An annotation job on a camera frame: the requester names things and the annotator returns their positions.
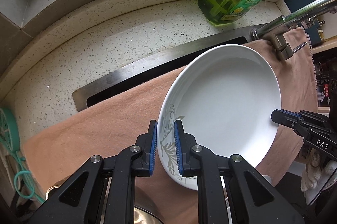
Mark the large stainless steel bowl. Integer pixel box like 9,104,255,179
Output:
45,184,164,223

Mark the teal round power strip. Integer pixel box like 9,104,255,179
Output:
1,108,20,153

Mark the wooden shelf unit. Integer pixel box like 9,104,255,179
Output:
312,36,336,115

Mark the right white gloved hand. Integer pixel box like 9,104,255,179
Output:
301,148,336,194

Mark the teal power cable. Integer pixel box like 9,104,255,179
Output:
0,131,46,205

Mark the white plate with grey leaves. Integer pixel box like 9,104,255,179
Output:
157,45,281,190

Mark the chrome kitchen faucet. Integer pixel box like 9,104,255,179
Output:
250,0,336,61

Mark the boxed kettle package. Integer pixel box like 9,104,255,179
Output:
316,75,331,107

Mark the blue knife block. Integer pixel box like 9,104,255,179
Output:
284,0,323,48

